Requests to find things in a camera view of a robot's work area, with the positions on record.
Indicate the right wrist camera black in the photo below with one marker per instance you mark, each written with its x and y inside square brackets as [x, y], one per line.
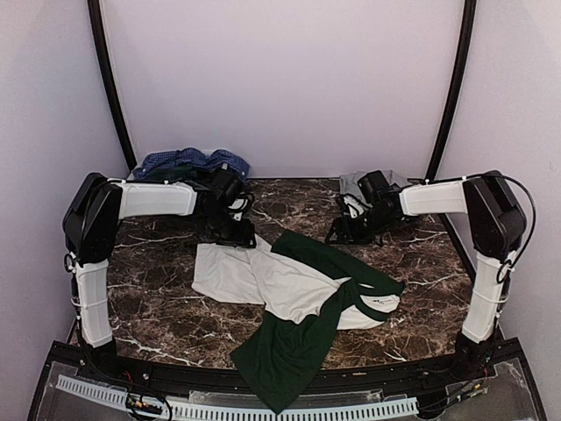
[373, 186]

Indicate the white slotted cable duct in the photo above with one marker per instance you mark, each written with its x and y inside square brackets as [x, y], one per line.
[119, 399]

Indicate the folded grey polo shirt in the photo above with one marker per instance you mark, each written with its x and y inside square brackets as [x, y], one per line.
[348, 183]

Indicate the black frame post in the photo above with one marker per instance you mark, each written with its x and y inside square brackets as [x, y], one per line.
[457, 77]
[109, 83]

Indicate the dark green plaid garment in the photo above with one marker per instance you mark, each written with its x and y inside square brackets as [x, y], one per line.
[174, 174]

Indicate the blue checkered shirt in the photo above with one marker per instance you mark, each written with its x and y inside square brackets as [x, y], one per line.
[200, 161]

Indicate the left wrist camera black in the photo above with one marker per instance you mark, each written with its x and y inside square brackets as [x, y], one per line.
[226, 186]

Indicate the left black frame post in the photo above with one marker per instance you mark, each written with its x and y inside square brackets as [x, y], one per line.
[109, 83]

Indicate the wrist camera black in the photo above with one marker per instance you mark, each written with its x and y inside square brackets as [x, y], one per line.
[226, 186]
[373, 186]

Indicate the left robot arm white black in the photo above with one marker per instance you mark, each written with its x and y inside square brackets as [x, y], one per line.
[92, 220]

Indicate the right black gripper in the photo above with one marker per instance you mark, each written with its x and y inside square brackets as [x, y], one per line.
[338, 224]

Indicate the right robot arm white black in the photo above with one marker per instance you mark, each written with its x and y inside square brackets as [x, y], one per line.
[500, 230]

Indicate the white and green raglan shirt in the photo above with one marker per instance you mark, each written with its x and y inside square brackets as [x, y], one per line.
[309, 291]

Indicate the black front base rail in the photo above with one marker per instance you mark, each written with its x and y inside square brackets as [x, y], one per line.
[417, 377]

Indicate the right black frame post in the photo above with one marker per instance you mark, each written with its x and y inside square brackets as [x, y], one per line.
[457, 77]

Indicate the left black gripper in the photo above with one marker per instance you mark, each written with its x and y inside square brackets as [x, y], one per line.
[241, 239]

